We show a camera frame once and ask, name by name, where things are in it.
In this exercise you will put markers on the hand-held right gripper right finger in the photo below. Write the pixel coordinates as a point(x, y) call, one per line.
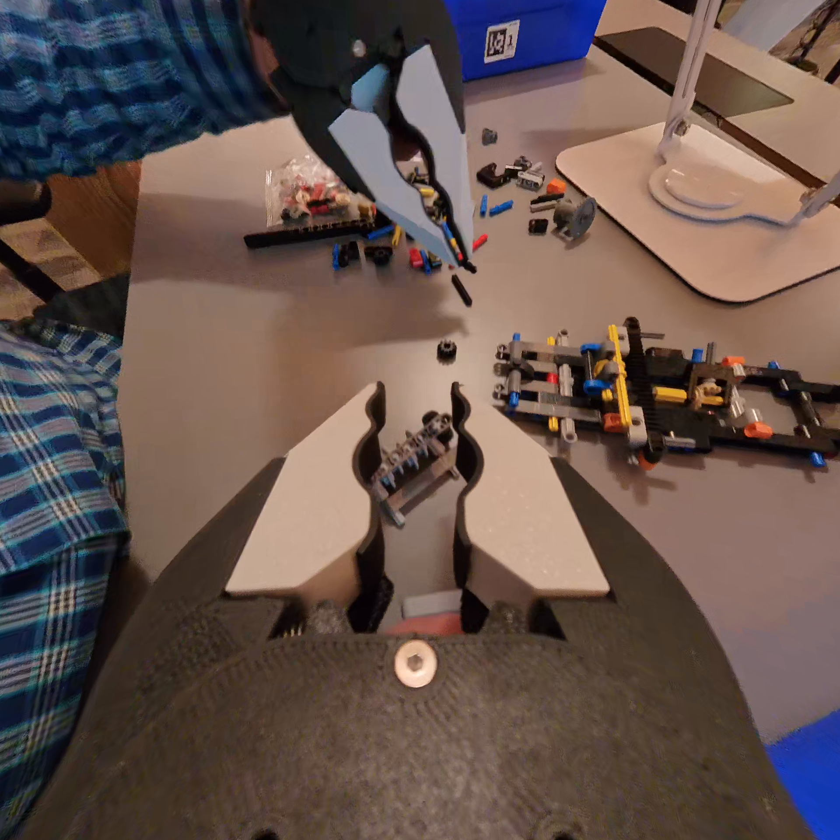
point(525, 525)

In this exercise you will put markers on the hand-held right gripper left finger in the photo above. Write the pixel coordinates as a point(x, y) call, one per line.
point(308, 512)

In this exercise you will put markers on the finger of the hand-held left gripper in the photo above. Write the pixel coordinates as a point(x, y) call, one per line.
point(439, 118)
point(367, 151)

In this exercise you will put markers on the small grey lego sub-assembly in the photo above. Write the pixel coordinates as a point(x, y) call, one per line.
point(410, 459)

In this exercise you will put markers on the black lego pin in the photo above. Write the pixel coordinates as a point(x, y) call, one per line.
point(461, 290)

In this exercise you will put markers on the person's left forearm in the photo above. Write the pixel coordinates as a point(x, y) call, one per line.
point(131, 65)

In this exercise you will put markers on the clear bag of lego parts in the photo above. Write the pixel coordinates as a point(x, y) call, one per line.
point(308, 193)

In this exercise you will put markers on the pile of loose lego pieces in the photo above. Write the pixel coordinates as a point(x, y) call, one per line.
point(492, 176)

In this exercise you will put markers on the long black lego beam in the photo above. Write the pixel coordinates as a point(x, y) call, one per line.
point(295, 233)

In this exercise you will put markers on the grey lego wheel hub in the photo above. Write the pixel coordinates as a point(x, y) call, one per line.
point(577, 216)

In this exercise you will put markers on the lego chassis assembly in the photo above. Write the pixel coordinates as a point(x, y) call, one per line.
point(663, 394)

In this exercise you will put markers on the small black lego gear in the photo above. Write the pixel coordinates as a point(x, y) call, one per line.
point(447, 349)

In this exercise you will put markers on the blue plastic bin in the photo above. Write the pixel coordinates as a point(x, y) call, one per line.
point(564, 33)

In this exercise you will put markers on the white desk stand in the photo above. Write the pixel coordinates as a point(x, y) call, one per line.
point(630, 190)

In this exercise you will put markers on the person's plaid shirt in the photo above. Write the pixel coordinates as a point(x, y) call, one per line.
point(46, 459)

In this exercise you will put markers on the wooden cabinet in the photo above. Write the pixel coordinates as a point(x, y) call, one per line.
point(98, 210)

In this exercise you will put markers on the black flat pad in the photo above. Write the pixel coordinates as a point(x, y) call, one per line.
point(722, 79)

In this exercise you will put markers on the black chair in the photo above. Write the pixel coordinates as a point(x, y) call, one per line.
point(23, 200)

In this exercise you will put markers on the blue plastic lid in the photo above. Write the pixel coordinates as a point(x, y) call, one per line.
point(807, 774)

